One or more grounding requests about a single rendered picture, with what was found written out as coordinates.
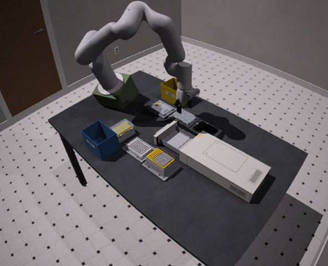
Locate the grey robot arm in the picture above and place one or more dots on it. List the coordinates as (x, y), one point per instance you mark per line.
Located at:
(91, 49)

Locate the dark blue open bin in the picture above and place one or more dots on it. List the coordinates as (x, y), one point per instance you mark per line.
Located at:
(100, 139)

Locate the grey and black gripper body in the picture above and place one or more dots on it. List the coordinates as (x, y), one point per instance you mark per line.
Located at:
(181, 94)

